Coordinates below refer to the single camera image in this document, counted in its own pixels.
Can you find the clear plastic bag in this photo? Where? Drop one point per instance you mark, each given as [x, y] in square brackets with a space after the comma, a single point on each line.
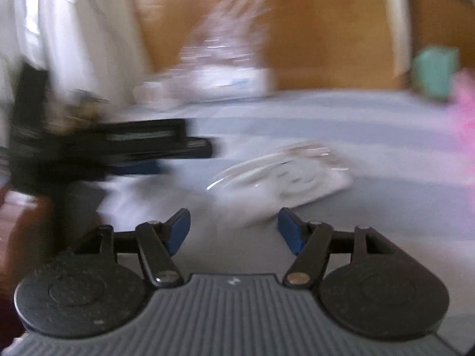
[230, 33]

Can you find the wooden headboard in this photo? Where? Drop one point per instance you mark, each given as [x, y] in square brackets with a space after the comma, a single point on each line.
[326, 29]

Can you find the teal box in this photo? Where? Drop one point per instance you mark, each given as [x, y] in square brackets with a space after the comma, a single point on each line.
[434, 72]

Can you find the white cloth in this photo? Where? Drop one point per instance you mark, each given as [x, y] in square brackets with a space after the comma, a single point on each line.
[74, 26]

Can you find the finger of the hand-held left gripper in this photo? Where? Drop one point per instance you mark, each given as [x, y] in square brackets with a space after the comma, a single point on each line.
[167, 150]
[148, 130]

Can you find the striped blue bed sheet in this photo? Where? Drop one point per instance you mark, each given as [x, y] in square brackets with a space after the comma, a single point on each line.
[371, 200]

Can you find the pink fuzzy cleaning cloth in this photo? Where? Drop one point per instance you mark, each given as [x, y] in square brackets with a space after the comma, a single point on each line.
[465, 118]

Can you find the person's left hand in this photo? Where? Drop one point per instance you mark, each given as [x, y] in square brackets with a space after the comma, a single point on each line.
[26, 237]

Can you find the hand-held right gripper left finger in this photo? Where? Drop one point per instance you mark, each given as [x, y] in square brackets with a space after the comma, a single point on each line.
[178, 230]

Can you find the brown wooden cabinet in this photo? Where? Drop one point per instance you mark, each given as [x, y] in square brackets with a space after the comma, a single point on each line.
[438, 18]

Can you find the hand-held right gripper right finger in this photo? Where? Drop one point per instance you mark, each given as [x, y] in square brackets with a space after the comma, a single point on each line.
[291, 234]

